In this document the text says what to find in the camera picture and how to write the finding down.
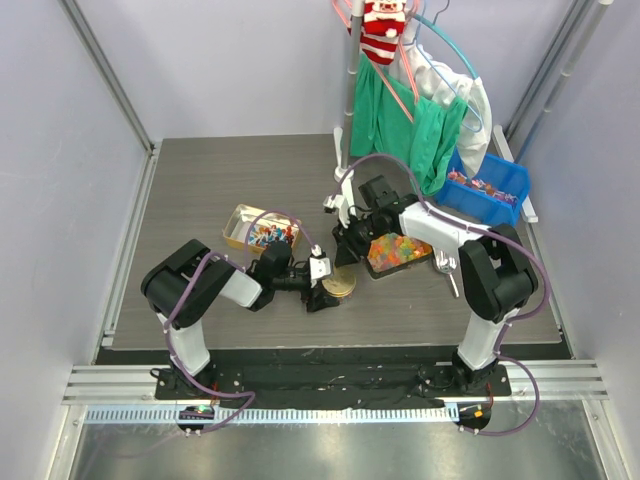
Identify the red white striped sock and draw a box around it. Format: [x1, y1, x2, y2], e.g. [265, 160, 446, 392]
[346, 0, 408, 67]

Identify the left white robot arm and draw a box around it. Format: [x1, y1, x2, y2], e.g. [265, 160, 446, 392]
[141, 239, 340, 399]

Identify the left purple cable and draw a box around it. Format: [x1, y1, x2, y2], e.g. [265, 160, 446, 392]
[162, 209, 324, 434]

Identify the green cloth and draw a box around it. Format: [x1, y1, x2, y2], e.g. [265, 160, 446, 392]
[351, 56, 467, 196]

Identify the silver metal scoop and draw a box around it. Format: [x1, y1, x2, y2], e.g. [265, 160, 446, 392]
[433, 249, 460, 298]

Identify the purple cable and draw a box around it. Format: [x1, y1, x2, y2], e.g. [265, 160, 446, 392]
[162, 209, 324, 434]
[337, 153, 552, 436]

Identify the round wooden jar lid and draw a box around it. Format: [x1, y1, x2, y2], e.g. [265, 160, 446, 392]
[322, 266, 357, 292]

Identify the blue plastic bin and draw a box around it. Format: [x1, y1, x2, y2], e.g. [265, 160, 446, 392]
[434, 150, 531, 226]

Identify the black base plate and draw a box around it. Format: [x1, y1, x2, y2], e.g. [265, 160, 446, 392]
[150, 346, 512, 410]

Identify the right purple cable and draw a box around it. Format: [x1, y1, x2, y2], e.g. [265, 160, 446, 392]
[337, 153, 552, 436]

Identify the white cloth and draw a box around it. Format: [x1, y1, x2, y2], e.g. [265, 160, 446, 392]
[391, 23, 493, 175]

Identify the white slotted cable duct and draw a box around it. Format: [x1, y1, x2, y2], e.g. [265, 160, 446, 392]
[84, 403, 459, 425]

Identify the gold tin of gummy candies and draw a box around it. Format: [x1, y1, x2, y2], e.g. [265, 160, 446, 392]
[365, 233, 433, 279]

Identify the clear glass jar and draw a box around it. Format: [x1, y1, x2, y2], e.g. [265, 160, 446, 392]
[328, 291, 353, 302]

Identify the white clothes rack stand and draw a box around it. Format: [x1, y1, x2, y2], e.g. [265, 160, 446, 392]
[331, 1, 539, 224]

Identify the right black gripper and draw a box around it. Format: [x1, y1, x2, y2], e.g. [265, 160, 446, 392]
[333, 211, 385, 268]

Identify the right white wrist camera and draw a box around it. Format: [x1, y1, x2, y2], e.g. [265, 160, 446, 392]
[323, 193, 355, 228]

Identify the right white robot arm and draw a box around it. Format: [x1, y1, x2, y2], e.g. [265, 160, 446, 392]
[323, 175, 538, 395]

